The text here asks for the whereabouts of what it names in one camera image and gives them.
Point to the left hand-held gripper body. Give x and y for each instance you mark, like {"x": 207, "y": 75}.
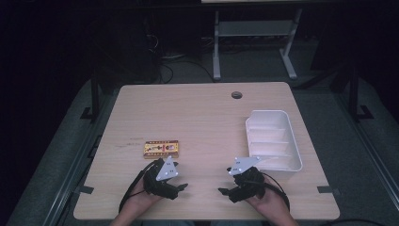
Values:
{"x": 166, "y": 172}

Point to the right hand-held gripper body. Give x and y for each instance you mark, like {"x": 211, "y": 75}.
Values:
{"x": 247, "y": 185}

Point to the yellow and red snack packet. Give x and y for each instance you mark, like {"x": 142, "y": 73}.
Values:
{"x": 161, "y": 149}

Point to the white divided plastic bin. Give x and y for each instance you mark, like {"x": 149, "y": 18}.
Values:
{"x": 273, "y": 138}

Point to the person's left hand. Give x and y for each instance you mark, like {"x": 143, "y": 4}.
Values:
{"x": 138, "y": 197}

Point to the grey tape strip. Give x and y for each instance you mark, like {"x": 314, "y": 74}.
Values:
{"x": 85, "y": 189}
{"x": 327, "y": 190}

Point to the black metal stand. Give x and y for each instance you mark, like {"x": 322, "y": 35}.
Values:
{"x": 94, "y": 100}
{"x": 354, "y": 94}

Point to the white metal desk frame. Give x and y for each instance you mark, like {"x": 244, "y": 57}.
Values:
{"x": 255, "y": 28}

